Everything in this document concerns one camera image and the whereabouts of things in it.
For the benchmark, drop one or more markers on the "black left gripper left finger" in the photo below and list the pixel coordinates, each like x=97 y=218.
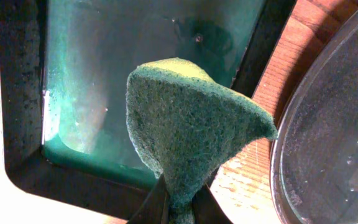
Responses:
x=155 y=208

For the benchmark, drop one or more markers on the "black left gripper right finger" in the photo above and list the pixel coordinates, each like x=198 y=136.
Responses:
x=206 y=209

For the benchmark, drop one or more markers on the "green scrubbing sponge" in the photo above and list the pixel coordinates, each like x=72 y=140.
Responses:
x=184 y=126

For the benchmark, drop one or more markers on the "black round tray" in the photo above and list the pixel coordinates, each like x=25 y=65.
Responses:
x=314 y=160

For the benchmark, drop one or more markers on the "black rectangular water tray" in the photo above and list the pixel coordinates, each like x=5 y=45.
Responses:
x=64 y=67

